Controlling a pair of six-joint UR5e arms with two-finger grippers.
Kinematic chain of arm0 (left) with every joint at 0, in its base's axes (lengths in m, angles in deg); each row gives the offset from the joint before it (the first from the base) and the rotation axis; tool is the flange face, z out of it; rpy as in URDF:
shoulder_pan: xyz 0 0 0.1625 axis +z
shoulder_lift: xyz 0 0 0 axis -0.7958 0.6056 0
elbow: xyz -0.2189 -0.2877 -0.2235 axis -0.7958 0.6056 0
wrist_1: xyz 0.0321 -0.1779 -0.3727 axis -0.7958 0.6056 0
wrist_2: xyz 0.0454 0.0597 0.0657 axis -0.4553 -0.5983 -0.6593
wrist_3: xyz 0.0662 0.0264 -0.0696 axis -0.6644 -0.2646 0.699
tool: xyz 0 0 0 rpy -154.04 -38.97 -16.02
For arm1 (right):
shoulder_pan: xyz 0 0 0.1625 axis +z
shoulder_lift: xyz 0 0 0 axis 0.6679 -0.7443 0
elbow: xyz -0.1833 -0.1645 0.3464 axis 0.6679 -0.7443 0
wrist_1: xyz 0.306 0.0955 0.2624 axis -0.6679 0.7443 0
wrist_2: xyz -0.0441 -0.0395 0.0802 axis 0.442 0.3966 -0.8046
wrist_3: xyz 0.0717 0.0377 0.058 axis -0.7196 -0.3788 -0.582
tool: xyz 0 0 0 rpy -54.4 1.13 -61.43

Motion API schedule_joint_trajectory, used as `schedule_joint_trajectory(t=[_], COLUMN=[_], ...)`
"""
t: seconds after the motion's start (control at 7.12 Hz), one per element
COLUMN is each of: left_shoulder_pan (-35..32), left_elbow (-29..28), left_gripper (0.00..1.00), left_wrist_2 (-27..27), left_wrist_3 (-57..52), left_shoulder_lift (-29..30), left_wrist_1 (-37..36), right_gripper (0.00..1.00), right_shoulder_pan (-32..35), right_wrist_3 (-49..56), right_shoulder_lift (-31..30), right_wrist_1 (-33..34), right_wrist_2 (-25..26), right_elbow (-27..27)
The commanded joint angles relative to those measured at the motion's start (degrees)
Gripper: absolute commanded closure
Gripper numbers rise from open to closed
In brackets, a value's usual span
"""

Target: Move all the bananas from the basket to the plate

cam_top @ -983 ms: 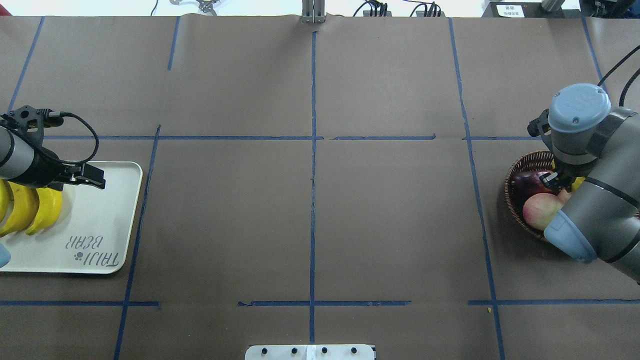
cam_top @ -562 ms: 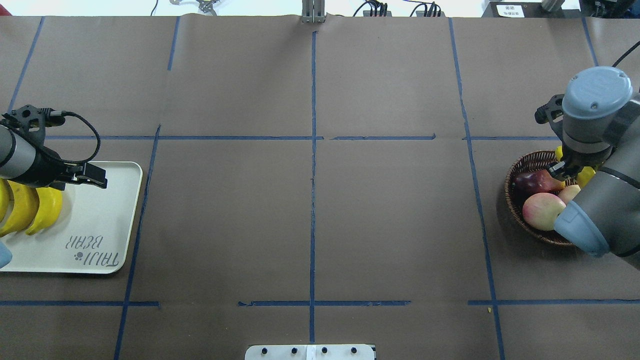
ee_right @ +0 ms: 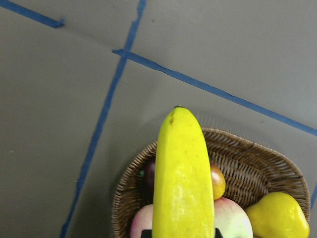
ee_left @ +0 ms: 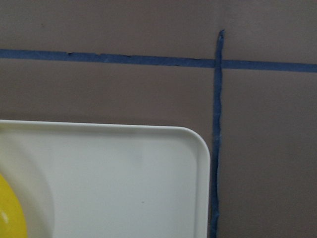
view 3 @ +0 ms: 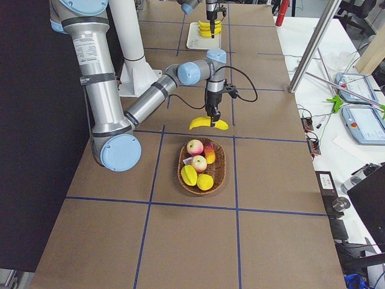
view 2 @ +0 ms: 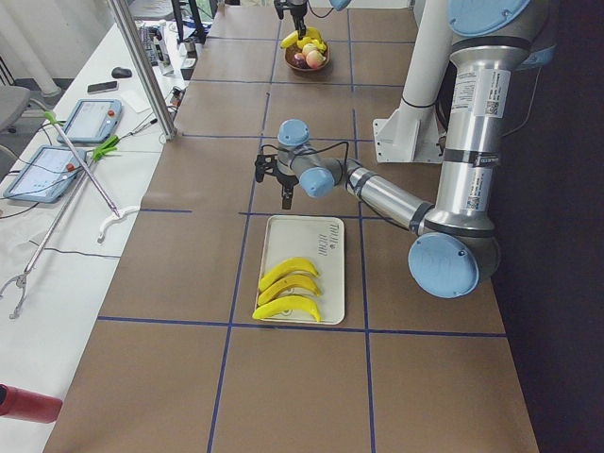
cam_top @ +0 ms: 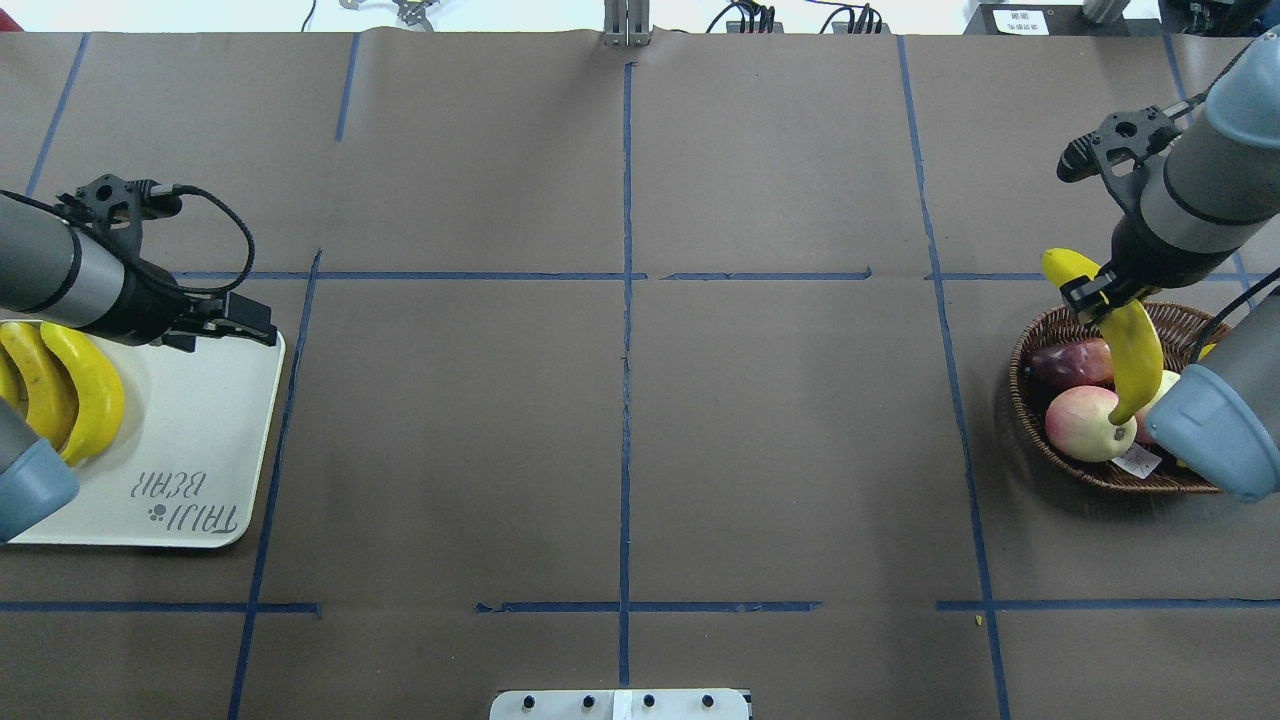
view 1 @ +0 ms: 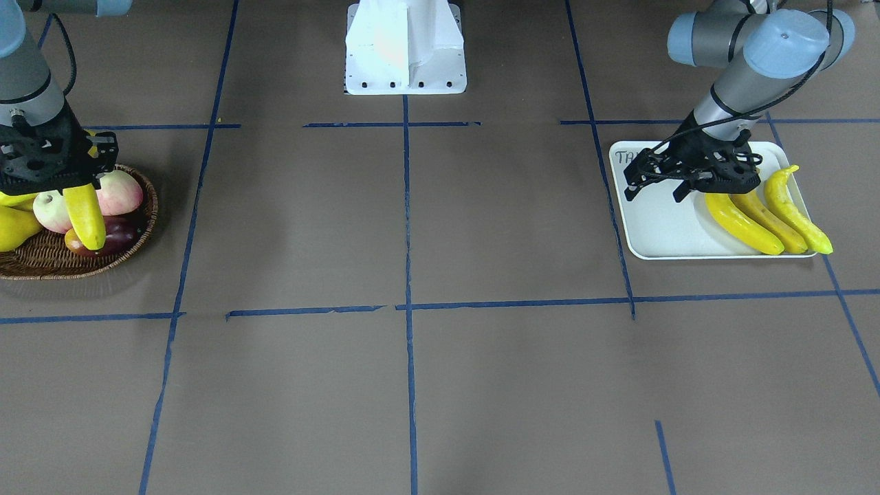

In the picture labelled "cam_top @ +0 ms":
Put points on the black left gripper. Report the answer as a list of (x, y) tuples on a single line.
[(150, 300)]

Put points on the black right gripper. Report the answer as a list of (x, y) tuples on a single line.
[(1132, 250)]

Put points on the yellow banana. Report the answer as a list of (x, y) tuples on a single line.
[(1132, 337), (12, 389), (99, 390), (51, 401)]

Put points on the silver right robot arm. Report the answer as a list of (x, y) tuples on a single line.
[(1194, 183)]

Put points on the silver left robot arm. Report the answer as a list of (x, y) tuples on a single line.
[(62, 271)]

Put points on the brown wicker basket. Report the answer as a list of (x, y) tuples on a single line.
[(1178, 327)]

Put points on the red yellow peach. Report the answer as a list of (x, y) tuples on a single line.
[(1077, 423)]

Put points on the white bear tray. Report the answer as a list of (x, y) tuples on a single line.
[(184, 468)]

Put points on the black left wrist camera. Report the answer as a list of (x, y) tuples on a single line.
[(111, 203)]

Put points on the aluminium frame post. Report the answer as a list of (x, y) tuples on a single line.
[(627, 23)]

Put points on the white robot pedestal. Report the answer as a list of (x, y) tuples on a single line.
[(649, 703)]

